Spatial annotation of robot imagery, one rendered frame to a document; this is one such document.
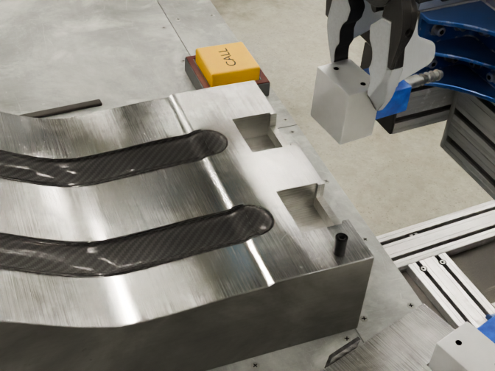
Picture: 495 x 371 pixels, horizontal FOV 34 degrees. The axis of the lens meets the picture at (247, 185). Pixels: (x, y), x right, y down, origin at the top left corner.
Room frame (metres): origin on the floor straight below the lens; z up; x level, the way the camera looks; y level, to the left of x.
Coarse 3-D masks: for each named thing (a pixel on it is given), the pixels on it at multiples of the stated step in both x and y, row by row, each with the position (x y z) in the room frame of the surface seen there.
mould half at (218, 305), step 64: (0, 128) 0.55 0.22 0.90; (64, 128) 0.59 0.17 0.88; (128, 128) 0.59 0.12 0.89; (192, 128) 0.60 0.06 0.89; (0, 192) 0.46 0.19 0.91; (64, 192) 0.50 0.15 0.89; (128, 192) 0.51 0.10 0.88; (192, 192) 0.51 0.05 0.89; (256, 192) 0.51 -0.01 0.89; (192, 256) 0.44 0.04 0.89; (256, 256) 0.44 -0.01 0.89; (320, 256) 0.44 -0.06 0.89; (0, 320) 0.33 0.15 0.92; (64, 320) 0.35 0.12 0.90; (128, 320) 0.37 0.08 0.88; (192, 320) 0.39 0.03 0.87; (256, 320) 0.41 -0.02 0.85; (320, 320) 0.43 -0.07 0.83
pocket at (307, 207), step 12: (276, 192) 0.52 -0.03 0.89; (288, 192) 0.52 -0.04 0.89; (300, 192) 0.53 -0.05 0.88; (312, 192) 0.53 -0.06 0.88; (288, 204) 0.52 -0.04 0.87; (300, 204) 0.53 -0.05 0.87; (312, 204) 0.53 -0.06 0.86; (324, 204) 0.52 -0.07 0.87; (300, 216) 0.52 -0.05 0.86; (312, 216) 0.52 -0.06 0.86; (324, 216) 0.51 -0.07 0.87; (336, 216) 0.51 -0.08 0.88; (300, 228) 0.50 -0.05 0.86; (312, 228) 0.50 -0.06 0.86
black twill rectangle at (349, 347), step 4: (352, 340) 0.38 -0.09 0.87; (356, 340) 0.38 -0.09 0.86; (348, 344) 0.38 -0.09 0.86; (352, 344) 0.38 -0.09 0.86; (356, 344) 0.38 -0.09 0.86; (340, 348) 0.38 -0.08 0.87; (344, 348) 0.38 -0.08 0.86; (348, 348) 0.38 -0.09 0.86; (352, 348) 0.38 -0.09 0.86; (336, 352) 0.37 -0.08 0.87; (340, 352) 0.37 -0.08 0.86; (344, 352) 0.38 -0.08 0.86; (348, 352) 0.38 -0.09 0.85; (332, 356) 0.37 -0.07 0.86; (336, 356) 0.37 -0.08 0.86; (340, 356) 0.37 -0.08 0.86; (328, 360) 0.37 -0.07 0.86; (332, 360) 0.37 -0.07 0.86; (336, 360) 0.37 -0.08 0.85; (328, 364) 0.37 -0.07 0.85
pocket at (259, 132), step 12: (240, 120) 0.62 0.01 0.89; (252, 120) 0.62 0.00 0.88; (264, 120) 0.63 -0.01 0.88; (240, 132) 0.62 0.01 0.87; (252, 132) 0.63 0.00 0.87; (264, 132) 0.63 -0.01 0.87; (276, 132) 0.62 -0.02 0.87; (252, 144) 0.61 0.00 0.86; (264, 144) 0.62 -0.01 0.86; (276, 144) 0.61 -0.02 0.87; (288, 144) 0.60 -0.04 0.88
